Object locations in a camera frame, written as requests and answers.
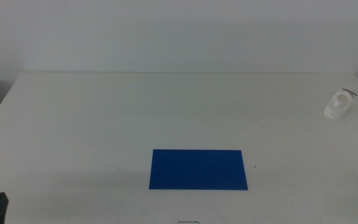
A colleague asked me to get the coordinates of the white strappy sandal shoe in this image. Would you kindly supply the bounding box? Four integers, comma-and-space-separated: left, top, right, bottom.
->
323, 88, 358, 121

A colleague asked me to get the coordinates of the blue rectangular mat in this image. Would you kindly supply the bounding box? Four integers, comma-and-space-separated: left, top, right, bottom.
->
149, 149, 249, 191

